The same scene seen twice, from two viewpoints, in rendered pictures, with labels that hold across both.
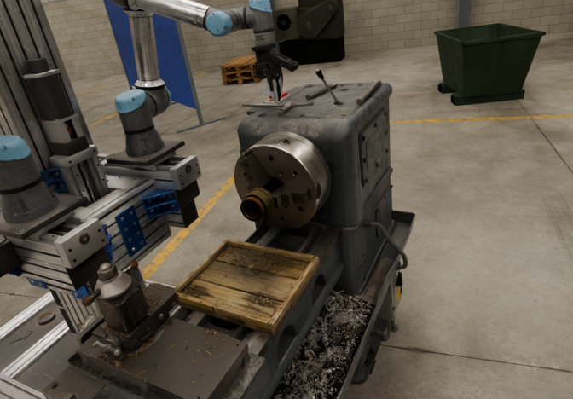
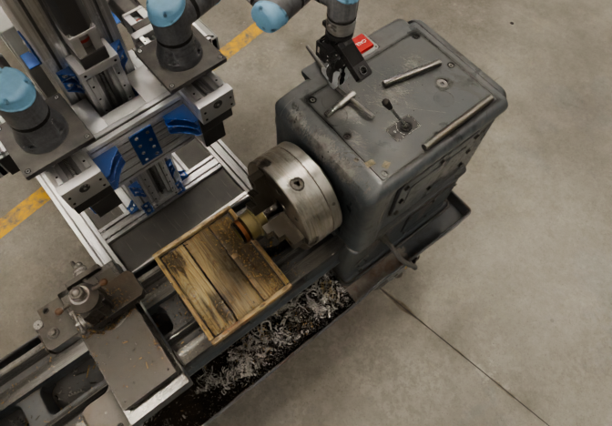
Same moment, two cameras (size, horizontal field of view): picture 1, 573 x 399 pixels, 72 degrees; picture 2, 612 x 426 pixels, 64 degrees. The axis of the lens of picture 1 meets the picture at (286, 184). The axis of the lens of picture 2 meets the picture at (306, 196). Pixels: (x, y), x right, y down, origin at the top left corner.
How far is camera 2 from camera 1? 0.99 m
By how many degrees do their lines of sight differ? 39
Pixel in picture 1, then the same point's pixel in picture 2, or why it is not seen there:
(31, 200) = (36, 140)
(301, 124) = (335, 156)
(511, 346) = (485, 349)
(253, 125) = (291, 114)
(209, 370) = (140, 381)
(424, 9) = not seen: outside the picture
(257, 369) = (178, 388)
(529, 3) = not seen: outside the picture
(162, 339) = (121, 329)
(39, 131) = (54, 33)
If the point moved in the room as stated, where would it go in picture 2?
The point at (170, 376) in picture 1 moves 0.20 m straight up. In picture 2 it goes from (114, 370) to (86, 359)
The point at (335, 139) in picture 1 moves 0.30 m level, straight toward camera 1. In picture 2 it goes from (358, 199) to (305, 292)
